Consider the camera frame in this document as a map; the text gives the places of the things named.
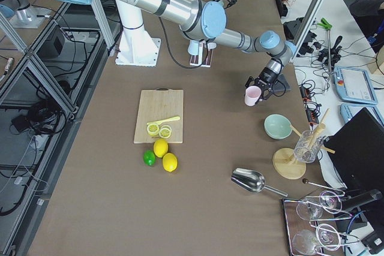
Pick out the black angular device cover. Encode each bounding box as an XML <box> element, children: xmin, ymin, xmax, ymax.
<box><xmin>283</xmin><ymin>17</ymin><xmax>304</xmax><ymax>40</ymax></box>

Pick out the pink cup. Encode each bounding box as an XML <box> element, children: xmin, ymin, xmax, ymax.
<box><xmin>244</xmin><ymin>86</ymin><xmax>262</xmax><ymax>106</ymax></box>

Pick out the lemon slice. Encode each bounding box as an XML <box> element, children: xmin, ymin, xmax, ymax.
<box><xmin>146</xmin><ymin>123</ymin><xmax>160</xmax><ymax>137</ymax></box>
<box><xmin>158</xmin><ymin>125</ymin><xmax>172</xmax><ymax>139</ymax></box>

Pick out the black power strip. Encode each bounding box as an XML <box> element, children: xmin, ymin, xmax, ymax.
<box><xmin>299</xmin><ymin>85</ymin><xmax>320</xmax><ymax>126</ymax></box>

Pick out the yellow plastic knife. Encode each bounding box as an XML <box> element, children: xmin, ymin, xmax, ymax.
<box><xmin>146</xmin><ymin>116</ymin><xmax>181</xmax><ymax>125</ymax></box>

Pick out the wooden mug tree stand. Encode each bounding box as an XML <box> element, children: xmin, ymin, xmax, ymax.
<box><xmin>272</xmin><ymin>109</ymin><xmax>335</xmax><ymax>179</ymax></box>

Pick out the glass tumbler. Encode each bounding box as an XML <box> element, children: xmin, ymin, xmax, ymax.
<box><xmin>293</xmin><ymin>130</ymin><xmax>324</xmax><ymax>163</ymax></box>

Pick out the wine glass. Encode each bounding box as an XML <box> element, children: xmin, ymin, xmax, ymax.
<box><xmin>319</xmin><ymin>191</ymin><xmax>342</xmax><ymax>214</ymax></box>
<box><xmin>315</xmin><ymin>224</ymin><xmax>341</xmax><ymax>251</ymax></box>
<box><xmin>292</xmin><ymin>230</ymin><xmax>319</xmax><ymax>255</ymax></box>
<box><xmin>296</xmin><ymin>198</ymin><xmax>323</xmax><ymax>221</ymax></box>

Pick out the aluminium frame post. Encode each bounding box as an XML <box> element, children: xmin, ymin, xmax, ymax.
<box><xmin>291</xmin><ymin>0</ymin><xmax>323</xmax><ymax>62</ymax></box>

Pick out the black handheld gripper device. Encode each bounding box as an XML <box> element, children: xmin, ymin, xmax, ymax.
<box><xmin>317</xmin><ymin>35</ymin><xmax>343</xmax><ymax>67</ymax></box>

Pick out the green bowl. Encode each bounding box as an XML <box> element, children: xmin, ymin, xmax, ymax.
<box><xmin>264</xmin><ymin>114</ymin><xmax>292</xmax><ymax>140</ymax></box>

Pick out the white cup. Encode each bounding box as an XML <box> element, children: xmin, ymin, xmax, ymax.
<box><xmin>188</xmin><ymin>40</ymin><xmax>202</xmax><ymax>56</ymax></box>

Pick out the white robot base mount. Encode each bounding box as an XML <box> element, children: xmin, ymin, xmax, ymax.
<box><xmin>116</xmin><ymin>0</ymin><xmax>161</xmax><ymax>67</ymax></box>

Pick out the green lime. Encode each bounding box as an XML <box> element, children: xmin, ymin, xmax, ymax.
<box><xmin>143</xmin><ymin>150</ymin><xmax>156</xmax><ymax>167</ymax></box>

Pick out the wooden cutting board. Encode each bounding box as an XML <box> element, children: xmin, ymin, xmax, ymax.
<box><xmin>133</xmin><ymin>89</ymin><xmax>184</xmax><ymax>144</ymax></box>

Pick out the person in denim shirt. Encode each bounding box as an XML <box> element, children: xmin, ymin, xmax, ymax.
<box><xmin>349</xmin><ymin>0</ymin><xmax>383</xmax><ymax>53</ymax></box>

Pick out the black monitor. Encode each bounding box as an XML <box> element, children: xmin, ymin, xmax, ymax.
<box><xmin>325</xmin><ymin>108</ymin><xmax>383</xmax><ymax>191</ymax></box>

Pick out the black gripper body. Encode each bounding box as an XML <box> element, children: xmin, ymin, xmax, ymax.
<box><xmin>251</xmin><ymin>68</ymin><xmax>284</xmax><ymax>94</ymax></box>

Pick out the white wire cup rack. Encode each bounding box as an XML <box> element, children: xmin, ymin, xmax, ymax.
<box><xmin>190</xmin><ymin>41</ymin><xmax>217</xmax><ymax>68</ymax></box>

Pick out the metal scoop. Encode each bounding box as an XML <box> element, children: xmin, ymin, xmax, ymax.
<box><xmin>231</xmin><ymin>168</ymin><xmax>288</xmax><ymax>197</ymax></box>

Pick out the green handled reach grabber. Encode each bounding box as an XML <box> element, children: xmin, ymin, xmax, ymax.
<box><xmin>318</xmin><ymin>17</ymin><xmax>332</xmax><ymax>95</ymax></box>

